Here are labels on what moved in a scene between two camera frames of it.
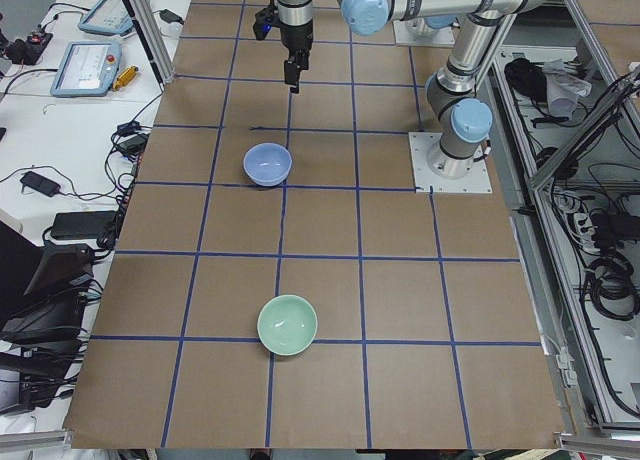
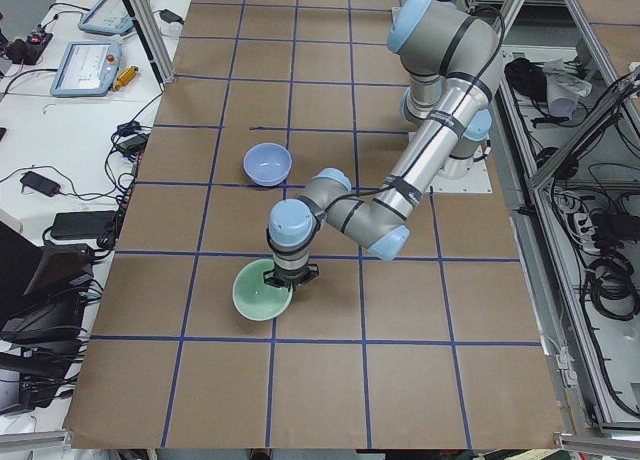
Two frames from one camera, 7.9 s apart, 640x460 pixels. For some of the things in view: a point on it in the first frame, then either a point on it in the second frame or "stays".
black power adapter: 171,17 stays
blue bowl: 267,164 stays
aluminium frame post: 142,14 stays
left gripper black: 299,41 to 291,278
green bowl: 287,324 to 257,300
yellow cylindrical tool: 125,77 stays
